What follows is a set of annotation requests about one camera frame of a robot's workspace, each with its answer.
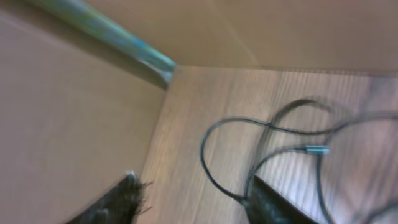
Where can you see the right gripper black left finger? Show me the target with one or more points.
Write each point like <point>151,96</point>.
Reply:
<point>117,206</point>

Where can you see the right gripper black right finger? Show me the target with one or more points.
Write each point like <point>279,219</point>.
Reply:
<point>264,205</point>

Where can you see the teal metal frame bar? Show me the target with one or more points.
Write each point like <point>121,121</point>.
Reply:
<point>84,17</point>

